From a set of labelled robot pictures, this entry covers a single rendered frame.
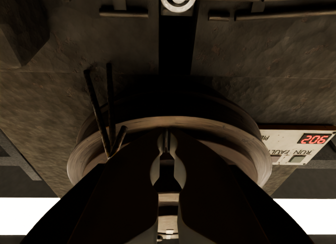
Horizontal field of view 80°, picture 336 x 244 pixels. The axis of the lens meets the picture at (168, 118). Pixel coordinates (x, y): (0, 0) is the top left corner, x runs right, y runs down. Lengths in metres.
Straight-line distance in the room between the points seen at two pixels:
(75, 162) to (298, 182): 9.11
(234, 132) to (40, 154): 0.63
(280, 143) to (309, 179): 9.01
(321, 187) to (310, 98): 9.15
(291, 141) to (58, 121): 0.66
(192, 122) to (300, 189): 8.94
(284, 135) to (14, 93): 0.71
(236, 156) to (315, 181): 9.39
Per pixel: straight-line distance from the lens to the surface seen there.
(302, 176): 9.60
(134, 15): 0.33
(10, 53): 0.31
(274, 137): 0.66
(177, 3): 0.35
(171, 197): 0.37
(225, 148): 0.38
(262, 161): 0.48
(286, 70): 0.45
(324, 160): 6.68
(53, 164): 0.83
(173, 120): 0.33
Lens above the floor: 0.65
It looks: 46 degrees up
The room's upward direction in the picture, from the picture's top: 177 degrees counter-clockwise
